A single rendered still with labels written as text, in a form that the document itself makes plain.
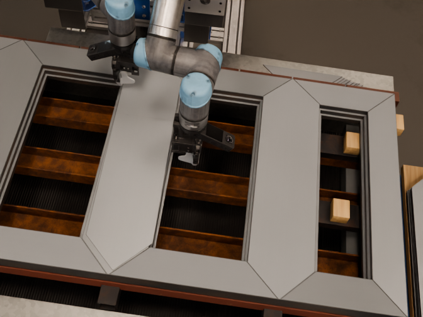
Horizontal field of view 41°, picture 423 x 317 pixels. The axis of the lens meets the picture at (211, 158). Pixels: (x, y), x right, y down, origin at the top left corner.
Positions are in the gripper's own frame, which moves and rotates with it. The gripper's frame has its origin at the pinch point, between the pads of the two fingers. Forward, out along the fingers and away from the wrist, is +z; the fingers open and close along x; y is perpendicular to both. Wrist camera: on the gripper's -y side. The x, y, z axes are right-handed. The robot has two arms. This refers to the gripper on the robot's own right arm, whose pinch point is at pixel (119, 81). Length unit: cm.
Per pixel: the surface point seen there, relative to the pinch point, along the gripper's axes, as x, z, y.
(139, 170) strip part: -30.4, 0.6, 12.1
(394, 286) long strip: -54, 0, 85
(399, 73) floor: 102, 87, 126
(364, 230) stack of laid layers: -37, 4, 78
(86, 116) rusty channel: -1.6, 19.2, -12.1
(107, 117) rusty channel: -1.1, 19.2, -5.0
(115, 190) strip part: -37.9, 0.6, 6.8
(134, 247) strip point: -54, 1, 15
